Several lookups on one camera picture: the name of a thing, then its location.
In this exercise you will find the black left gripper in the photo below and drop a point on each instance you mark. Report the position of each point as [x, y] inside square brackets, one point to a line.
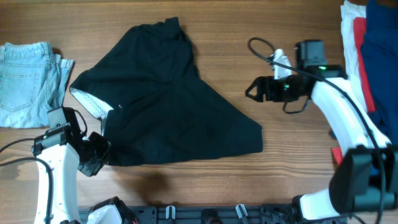
[94, 152]

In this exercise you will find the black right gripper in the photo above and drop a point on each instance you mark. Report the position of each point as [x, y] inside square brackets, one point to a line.
[268, 89]

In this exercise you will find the black shorts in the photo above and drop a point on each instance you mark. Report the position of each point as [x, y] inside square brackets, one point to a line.
[155, 108]

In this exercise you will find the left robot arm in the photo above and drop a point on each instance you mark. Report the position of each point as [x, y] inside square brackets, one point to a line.
[62, 152]

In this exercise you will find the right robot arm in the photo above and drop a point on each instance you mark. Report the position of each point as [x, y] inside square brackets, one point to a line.
[366, 178]

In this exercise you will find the folded light blue jeans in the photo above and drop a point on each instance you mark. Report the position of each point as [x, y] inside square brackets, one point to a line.
[33, 82]

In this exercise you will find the white garment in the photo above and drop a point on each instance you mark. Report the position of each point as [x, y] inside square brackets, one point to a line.
[349, 12]

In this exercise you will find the red garment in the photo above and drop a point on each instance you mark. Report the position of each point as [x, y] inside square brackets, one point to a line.
[359, 32]

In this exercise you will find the navy blue garment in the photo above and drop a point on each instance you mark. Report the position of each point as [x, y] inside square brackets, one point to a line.
[379, 53]

